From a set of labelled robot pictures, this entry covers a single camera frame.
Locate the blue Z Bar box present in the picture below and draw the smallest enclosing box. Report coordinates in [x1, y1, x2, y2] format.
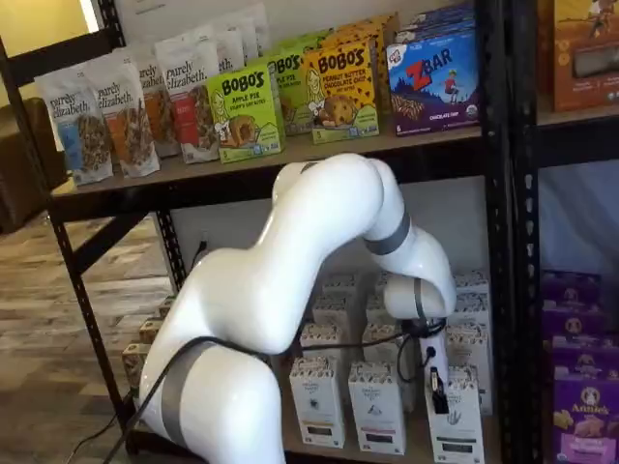
[385, 29, 483, 138]
[395, 3, 479, 44]

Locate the white box with green strip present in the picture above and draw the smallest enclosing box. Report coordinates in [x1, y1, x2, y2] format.
[451, 291, 491, 327]
[424, 364, 486, 463]
[453, 269, 490, 295]
[443, 322, 492, 417]

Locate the black metal shelf rack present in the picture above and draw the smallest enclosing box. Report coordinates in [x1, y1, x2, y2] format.
[511, 0, 619, 464]
[0, 0, 515, 464]

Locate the orange snack box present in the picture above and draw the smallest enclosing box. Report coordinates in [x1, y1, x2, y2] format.
[537, 0, 619, 114]

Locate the yellow Bobo's peanut butter box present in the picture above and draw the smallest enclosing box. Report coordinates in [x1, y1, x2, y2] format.
[321, 23, 394, 118]
[300, 39, 381, 145]
[338, 13, 402, 49]

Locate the black power plug cord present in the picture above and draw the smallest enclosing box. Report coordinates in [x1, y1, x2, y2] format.
[191, 240, 210, 271]

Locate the purple Annie's box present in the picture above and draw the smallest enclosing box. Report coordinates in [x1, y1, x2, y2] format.
[549, 336, 619, 384]
[540, 269, 604, 311]
[543, 303, 611, 345]
[551, 379, 619, 464]

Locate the orange Purely Elizabeth granola bag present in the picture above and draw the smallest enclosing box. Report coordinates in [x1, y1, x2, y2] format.
[94, 61, 162, 180]
[129, 45, 184, 159]

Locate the blue Purely Elizabeth granola bag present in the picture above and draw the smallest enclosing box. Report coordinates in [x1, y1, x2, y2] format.
[33, 64, 115, 188]

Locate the white box with brown strip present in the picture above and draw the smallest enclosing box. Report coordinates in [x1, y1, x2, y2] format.
[288, 356, 347, 450]
[299, 321, 348, 362]
[320, 273, 363, 297]
[310, 292, 358, 326]

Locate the green Bobo's apple pie box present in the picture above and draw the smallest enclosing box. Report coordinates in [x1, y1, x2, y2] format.
[206, 63, 287, 164]
[278, 28, 336, 55]
[263, 46, 316, 137]

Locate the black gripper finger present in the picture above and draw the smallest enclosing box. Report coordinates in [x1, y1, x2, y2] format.
[427, 365, 450, 416]

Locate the thin black floor cord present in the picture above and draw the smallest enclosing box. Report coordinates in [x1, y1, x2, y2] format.
[61, 390, 142, 447]

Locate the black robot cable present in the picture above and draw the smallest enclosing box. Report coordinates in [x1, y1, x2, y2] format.
[107, 314, 450, 464]

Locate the white Purely Elizabeth granola bag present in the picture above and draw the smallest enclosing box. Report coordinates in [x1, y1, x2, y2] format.
[235, 1, 270, 55]
[211, 22, 249, 76]

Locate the red Purely Elizabeth granola bag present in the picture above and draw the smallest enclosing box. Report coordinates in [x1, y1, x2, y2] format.
[154, 36, 221, 165]

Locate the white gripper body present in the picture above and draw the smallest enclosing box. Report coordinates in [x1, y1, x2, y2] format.
[418, 332, 450, 384]

